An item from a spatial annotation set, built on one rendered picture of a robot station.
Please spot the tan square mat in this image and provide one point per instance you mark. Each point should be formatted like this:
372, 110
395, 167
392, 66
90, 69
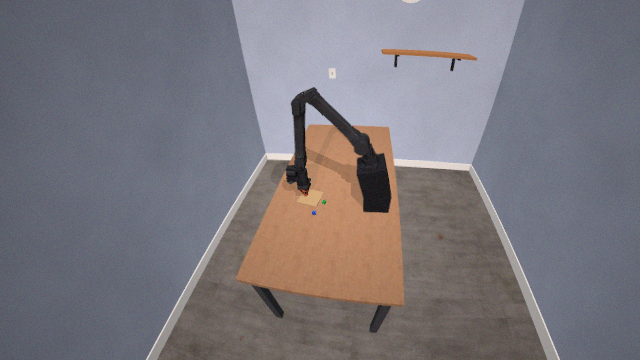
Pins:
311, 199

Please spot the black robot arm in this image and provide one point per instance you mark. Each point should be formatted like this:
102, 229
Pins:
360, 141

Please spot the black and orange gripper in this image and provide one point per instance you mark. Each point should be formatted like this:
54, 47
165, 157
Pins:
306, 185

